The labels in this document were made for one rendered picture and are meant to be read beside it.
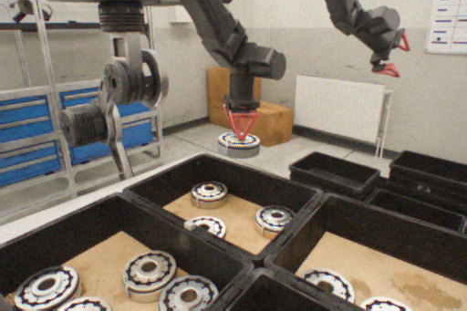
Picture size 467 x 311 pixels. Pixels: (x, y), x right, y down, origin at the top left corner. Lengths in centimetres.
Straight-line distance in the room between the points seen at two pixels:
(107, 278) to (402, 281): 58
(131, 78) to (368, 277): 81
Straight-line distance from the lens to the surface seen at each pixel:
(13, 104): 239
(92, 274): 72
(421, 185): 188
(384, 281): 71
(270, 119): 343
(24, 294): 69
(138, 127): 276
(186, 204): 88
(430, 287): 74
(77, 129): 143
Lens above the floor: 129
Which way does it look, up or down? 20 degrees down
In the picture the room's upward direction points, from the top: straight up
